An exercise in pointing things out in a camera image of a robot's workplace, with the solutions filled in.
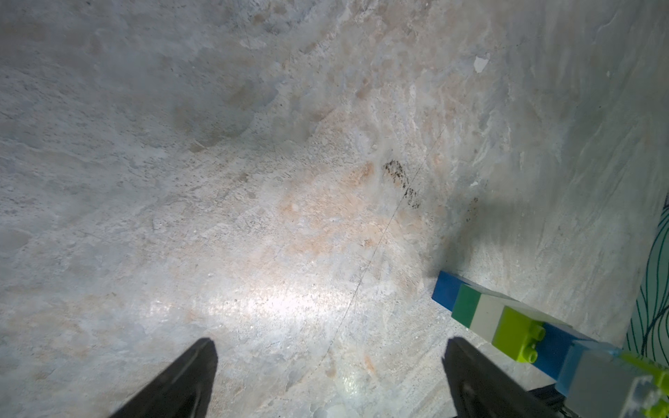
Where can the lime green small lego brick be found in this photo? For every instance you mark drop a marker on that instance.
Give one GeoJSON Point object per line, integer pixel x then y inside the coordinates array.
{"type": "Point", "coordinates": [655, 395]}

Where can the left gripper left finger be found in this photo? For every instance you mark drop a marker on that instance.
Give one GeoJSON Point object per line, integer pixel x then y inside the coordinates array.
{"type": "Point", "coordinates": [183, 389]}

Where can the dark green lego brick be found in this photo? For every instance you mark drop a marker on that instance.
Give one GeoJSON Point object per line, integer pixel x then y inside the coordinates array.
{"type": "Point", "coordinates": [466, 303]}

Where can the lime green long lego brick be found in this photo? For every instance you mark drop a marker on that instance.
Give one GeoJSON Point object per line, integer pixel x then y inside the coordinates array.
{"type": "Point", "coordinates": [518, 333]}

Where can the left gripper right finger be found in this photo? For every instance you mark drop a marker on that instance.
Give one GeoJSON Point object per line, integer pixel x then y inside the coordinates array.
{"type": "Point", "coordinates": [479, 388]}

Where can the grey lego plate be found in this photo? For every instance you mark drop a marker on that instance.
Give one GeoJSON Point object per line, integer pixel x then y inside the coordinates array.
{"type": "Point", "coordinates": [605, 386]}

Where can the light blue lego brick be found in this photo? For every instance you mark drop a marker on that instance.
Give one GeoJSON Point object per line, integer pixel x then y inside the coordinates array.
{"type": "Point", "coordinates": [573, 356]}

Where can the white lego brick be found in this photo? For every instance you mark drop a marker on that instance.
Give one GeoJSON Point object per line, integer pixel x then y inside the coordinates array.
{"type": "Point", "coordinates": [487, 316]}

